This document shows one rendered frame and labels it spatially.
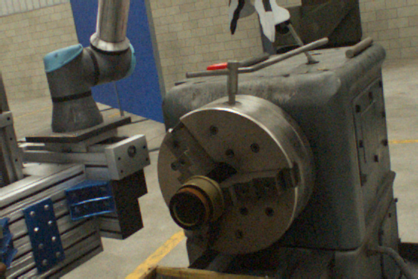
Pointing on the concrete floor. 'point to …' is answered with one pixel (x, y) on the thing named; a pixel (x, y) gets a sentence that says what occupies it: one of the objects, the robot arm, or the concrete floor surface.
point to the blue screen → (149, 80)
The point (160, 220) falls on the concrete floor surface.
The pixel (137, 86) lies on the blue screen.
